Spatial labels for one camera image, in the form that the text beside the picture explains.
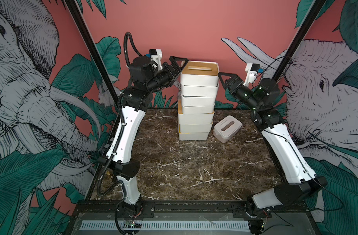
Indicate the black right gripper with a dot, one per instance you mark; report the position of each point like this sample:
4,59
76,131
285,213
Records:
238,83

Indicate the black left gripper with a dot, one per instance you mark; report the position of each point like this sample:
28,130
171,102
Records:
171,76

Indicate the small white box bamboo lid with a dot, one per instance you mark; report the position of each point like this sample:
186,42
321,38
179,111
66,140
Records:
200,73

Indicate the white box grey lid front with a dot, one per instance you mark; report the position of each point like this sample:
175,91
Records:
199,91

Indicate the white box grey lid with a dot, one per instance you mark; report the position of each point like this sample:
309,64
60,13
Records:
199,91
197,101

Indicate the white box grey lid back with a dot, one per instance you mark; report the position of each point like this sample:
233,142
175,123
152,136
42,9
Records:
197,101

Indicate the white box bamboo lid corner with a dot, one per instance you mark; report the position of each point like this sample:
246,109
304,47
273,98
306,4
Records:
195,119

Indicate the large white box bamboo lid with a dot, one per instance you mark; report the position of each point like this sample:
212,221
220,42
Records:
195,128

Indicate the narrow white box bamboo lid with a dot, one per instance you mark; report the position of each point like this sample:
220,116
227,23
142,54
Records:
191,110

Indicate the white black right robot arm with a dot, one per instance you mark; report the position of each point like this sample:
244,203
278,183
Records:
300,180

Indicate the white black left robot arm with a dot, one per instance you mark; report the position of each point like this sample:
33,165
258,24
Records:
147,77

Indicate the pink white drip tissue box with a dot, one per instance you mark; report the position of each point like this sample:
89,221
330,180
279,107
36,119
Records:
226,128

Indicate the white box yellow wood lid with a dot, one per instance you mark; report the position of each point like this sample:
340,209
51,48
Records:
200,136

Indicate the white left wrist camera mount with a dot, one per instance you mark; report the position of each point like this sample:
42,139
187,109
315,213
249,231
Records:
156,56

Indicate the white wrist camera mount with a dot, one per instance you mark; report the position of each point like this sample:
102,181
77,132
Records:
156,56
251,73

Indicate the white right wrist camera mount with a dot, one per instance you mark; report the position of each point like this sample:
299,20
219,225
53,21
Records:
251,73

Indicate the black left frame post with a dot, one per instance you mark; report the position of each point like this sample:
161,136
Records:
76,14

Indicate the black frame post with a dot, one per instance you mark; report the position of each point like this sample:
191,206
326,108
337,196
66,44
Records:
76,14
304,26

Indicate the black right frame post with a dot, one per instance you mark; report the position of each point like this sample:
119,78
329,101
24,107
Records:
304,26

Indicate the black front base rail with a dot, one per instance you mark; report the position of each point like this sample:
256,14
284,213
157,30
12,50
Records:
153,209

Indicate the white ribbed cable duct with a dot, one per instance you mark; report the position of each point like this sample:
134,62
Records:
164,225

